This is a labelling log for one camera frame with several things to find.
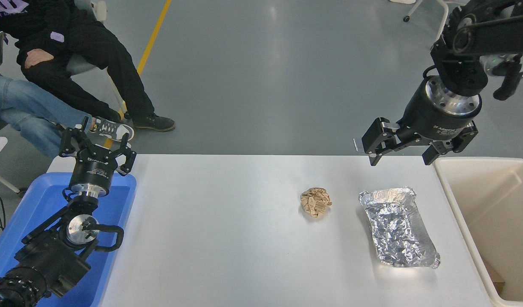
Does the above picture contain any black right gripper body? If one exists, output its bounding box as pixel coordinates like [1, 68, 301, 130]
[400, 79, 482, 141]

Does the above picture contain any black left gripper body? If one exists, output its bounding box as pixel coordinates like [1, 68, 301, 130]
[69, 147, 119, 189]

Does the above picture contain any rectangular foil tray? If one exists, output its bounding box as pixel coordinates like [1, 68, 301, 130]
[358, 186, 441, 269]

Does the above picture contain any person's hand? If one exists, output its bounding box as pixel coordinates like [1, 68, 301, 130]
[24, 48, 55, 69]

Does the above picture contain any seated person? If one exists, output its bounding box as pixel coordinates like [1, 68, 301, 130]
[0, 0, 176, 133]
[0, 75, 135, 159]

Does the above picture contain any blue plastic tray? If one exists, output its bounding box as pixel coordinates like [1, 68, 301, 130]
[0, 172, 137, 307]

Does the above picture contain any large pale bin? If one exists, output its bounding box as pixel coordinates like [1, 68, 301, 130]
[433, 157, 523, 307]

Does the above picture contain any crumpled tan paper ball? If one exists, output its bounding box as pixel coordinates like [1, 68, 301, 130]
[300, 187, 332, 218]

